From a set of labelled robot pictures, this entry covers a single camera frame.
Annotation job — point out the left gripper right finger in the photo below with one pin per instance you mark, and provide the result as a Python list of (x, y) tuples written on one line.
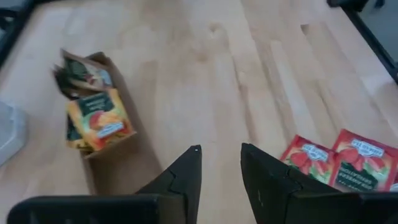
[(273, 193)]

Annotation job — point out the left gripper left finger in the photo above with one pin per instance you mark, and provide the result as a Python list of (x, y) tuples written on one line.
[(180, 193)]

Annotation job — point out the red tea packet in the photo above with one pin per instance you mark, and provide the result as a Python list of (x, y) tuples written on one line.
[(363, 161), (308, 158)]

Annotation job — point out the orange mango tea packet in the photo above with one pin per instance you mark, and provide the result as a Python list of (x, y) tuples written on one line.
[(99, 121)]

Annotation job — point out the wooden tea organizer box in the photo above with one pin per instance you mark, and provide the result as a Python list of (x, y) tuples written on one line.
[(104, 58)]

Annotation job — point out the white hexagonal plant pot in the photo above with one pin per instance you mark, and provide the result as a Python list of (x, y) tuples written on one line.
[(11, 133)]

